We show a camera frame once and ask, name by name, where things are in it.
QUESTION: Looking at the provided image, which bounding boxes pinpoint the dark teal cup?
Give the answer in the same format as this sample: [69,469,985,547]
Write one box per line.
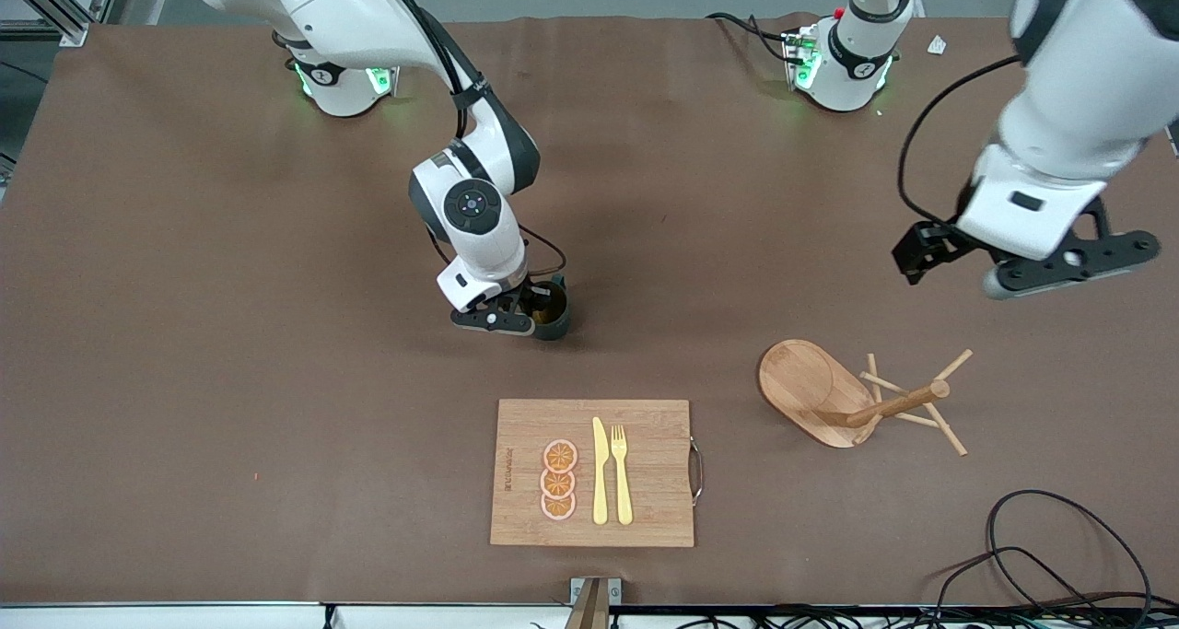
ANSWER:
[523,277,571,343]

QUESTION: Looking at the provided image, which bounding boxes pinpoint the wooden mug tree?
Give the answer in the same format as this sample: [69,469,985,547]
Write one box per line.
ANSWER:
[757,338,975,458]

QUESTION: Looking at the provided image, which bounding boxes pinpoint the yellow plastic knife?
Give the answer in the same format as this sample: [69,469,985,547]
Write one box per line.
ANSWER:
[591,416,610,526]

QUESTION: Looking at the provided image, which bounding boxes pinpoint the yellow plastic fork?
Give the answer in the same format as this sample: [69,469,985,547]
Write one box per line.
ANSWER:
[611,424,635,526]

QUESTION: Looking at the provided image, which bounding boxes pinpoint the wooden cutting board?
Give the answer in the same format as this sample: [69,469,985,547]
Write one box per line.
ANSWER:
[489,399,696,549]

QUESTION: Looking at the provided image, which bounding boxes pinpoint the black right camera mount plate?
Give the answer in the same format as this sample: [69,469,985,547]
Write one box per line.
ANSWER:
[449,299,538,337]

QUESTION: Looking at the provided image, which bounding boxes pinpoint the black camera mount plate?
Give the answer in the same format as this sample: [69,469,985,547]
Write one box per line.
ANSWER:
[998,196,1161,291]
[449,299,538,337]

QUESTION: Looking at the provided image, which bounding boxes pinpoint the black left camera mount plate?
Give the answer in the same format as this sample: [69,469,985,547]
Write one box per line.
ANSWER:
[998,196,1161,291]

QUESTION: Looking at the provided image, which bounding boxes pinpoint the long black looped cable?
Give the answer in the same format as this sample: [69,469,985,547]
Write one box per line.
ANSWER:
[921,489,1157,629]

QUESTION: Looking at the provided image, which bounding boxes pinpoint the black arm base cable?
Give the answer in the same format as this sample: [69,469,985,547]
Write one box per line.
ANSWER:
[706,12,804,64]

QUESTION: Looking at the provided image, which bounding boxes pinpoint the aluminium camera post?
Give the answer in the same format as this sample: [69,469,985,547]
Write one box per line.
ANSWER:
[569,577,624,629]

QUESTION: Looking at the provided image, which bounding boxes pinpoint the aluminium frame profile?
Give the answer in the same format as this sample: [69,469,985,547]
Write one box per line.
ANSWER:
[0,0,125,48]

